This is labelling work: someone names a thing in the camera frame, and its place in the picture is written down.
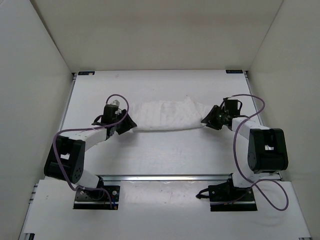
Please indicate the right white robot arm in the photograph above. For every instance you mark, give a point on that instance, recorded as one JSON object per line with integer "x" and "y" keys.
{"x": 266, "y": 152}

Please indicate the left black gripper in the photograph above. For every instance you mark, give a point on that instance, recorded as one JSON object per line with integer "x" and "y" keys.
{"x": 129, "y": 123}

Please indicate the white pleated skirt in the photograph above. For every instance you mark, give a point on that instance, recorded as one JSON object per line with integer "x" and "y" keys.
{"x": 158, "y": 116}

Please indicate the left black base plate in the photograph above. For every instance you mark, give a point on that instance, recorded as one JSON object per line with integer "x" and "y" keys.
{"x": 98, "y": 199}

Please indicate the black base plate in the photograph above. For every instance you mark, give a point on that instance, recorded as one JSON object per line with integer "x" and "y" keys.
{"x": 225, "y": 197}
{"x": 98, "y": 199}

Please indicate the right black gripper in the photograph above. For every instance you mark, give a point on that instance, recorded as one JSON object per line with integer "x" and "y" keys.
{"x": 210, "y": 120}

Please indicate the left blue corner label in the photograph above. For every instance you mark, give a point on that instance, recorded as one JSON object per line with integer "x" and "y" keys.
{"x": 86, "y": 73}

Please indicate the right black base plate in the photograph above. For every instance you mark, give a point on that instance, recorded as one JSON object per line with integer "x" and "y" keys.
{"x": 225, "y": 197}

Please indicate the right blue corner label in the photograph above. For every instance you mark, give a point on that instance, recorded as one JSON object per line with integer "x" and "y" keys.
{"x": 232, "y": 71}

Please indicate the blue corner label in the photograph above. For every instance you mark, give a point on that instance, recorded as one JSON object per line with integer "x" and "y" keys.
{"x": 86, "y": 73}
{"x": 232, "y": 71}

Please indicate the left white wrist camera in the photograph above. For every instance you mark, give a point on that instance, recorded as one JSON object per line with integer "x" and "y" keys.
{"x": 115, "y": 103}

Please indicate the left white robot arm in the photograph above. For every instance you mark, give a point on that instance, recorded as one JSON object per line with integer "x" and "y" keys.
{"x": 66, "y": 157}

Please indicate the aluminium front rail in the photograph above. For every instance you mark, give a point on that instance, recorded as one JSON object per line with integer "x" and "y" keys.
{"x": 166, "y": 178}

